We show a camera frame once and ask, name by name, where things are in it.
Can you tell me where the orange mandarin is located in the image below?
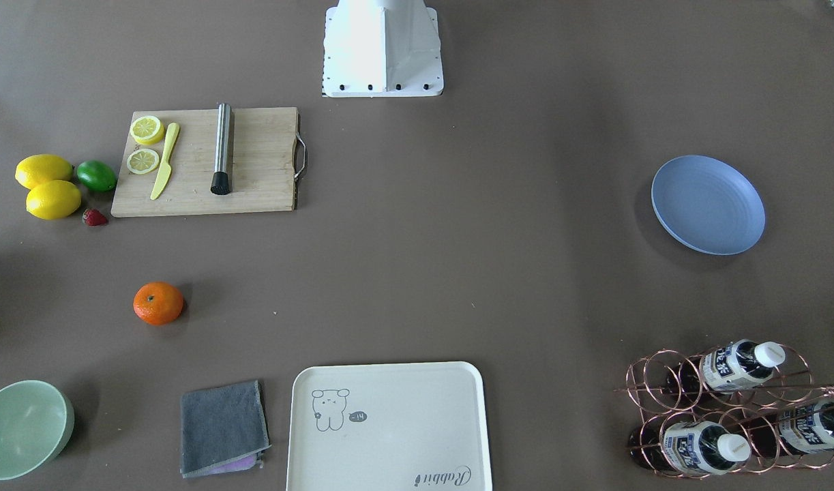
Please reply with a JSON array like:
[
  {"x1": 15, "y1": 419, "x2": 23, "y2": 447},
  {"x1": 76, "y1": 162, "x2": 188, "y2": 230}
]
[{"x1": 132, "y1": 282, "x2": 185, "y2": 326}]

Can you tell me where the blue plate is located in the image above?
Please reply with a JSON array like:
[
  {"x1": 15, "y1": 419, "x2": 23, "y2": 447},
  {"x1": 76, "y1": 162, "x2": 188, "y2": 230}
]
[{"x1": 651, "y1": 155, "x2": 766, "y2": 256}]

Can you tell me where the wooden cutting board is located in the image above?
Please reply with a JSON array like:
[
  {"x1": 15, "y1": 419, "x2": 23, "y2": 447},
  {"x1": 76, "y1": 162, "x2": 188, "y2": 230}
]
[{"x1": 111, "y1": 108, "x2": 299, "y2": 218}]

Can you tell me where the cream rabbit tray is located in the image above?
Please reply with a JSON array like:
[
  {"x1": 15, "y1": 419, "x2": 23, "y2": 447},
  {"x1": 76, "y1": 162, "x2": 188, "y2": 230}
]
[{"x1": 286, "y1": 361, "x2": 494, "y2": 490}]

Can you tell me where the steel muddler black tip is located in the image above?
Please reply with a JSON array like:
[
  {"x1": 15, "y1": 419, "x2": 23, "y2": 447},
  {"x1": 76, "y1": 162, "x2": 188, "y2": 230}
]
[{"x1": 210, "y1": 103, "x2": 234, "y2": 196}]

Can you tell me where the yellow plastic knife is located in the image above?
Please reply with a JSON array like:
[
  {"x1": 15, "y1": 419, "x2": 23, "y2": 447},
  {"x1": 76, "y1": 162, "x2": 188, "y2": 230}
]
[{"x1": 151, "y1": 122, "x2": 180, "y2": 200}]

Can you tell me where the grey folded cloth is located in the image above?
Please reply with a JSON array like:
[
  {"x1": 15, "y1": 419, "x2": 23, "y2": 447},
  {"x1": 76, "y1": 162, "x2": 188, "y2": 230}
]
[{"x1": 180, "y1": 380, "x2": 271, "y2": 479}]

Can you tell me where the lower lemon slice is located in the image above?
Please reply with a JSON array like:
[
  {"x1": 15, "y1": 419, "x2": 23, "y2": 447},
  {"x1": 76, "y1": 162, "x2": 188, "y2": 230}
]
[{"x1": 125, "y1": 148, "x2": 161, "y2": 176}]

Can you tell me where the lemon slice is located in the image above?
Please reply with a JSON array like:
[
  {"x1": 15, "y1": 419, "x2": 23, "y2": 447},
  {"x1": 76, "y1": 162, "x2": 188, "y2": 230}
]
[
  {"x1": 130, "y1": 115, "x2": 166, "y2": 145},
  {"x1": 125, "y1": 148, "x2": 161, "y2": 176}
]

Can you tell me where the upper lemon slice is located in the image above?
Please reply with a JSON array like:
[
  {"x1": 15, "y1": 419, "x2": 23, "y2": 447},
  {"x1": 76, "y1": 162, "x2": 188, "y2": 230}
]
[{"x1": 130, "y1": 115, "x2": 166, "y2": 145}]

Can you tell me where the red strawberry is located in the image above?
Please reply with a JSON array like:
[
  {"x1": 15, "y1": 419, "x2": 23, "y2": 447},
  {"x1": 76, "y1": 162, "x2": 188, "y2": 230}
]
[{"x1": 81, "y1": 208, "x2": 109, "y2": 227}]

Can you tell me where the green lime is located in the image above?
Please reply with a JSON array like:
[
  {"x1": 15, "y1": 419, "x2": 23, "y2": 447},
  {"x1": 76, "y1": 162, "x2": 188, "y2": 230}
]
[{"x1": 76, "y1": 160, "x2": 117, "y2": 192}]

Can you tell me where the top tea bottle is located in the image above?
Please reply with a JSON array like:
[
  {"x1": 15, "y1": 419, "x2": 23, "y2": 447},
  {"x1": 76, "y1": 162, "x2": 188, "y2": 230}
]
[{"x1": 663, "y1": 339, "x2": 787, "y2": 401}]

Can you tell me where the tea bottle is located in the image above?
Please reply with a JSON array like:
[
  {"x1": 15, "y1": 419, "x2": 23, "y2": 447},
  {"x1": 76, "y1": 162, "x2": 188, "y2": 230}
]
[
  {"x1": 663, "y1": 339, "x2": 787, "y2": 401},
  {"x1": 742, "y1": 399, "x2": 834, "y2": 459},
  {"x1": 627, "y1": 421, "x2": 752, "y2": 477}
]

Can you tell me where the lower tea bottle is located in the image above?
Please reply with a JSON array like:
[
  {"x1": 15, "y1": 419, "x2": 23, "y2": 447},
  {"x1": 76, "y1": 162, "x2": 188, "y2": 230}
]
[
  {"x1": 742, "y1": 399, "x2": 834, "y2": 459},
  {"x1": 627, "y1": 421, "x2": 752, "y2": 477}
]

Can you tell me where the whole lemon lower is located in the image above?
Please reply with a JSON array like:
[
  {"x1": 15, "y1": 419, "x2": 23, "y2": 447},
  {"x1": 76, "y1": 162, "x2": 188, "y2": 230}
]
[{"x1": 26, "y1": 180, "x2": 81, "y2": 220}]

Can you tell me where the whole lemon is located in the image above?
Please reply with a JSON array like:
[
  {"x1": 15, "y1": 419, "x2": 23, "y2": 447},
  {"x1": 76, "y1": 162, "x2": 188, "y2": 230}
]
[
  {"x1": 26, "y1": 180, "x2": 81, "y2": 220},
  {"x1": 14, "y1": 153, "x2": 74, "y2": 190}
]

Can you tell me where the whole lemon upper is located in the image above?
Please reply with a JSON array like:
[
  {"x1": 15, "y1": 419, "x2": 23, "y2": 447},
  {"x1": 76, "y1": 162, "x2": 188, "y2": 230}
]
[{"x1": 14, "y1": 153, "x2": 74, "y2": 190}]

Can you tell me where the green bowl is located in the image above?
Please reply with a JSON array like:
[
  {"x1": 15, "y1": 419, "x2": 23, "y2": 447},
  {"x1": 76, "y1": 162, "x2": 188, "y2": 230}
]
[{"x1": 0, "y1": 380, "x2": 76, "y2": 481}]

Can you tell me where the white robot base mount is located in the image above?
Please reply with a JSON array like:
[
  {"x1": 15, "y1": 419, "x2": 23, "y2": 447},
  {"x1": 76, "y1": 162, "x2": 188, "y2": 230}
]
[{"x1": 321, "y1": 1, "x2": 445, "y2": 98}]

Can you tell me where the copper wire bottle rack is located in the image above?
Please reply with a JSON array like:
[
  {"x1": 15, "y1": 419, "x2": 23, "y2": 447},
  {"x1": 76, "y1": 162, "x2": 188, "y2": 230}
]
[{"x1": 625, "y1": 342, "x2": 834, "y2": 479}]

